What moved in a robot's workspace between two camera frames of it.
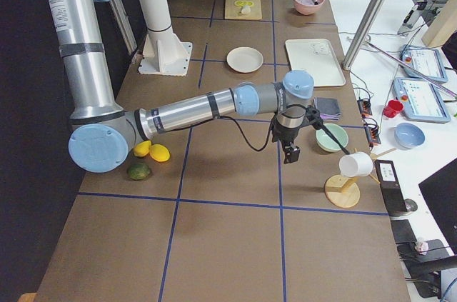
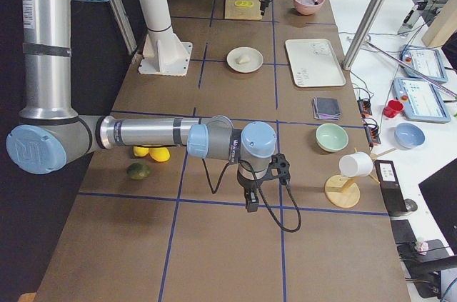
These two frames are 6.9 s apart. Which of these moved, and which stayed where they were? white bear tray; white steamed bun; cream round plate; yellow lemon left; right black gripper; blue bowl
Moved: white steamed bun; right black gripper
Stayed: blue bowl; white bear tray; cream round plate; yellow lemon left
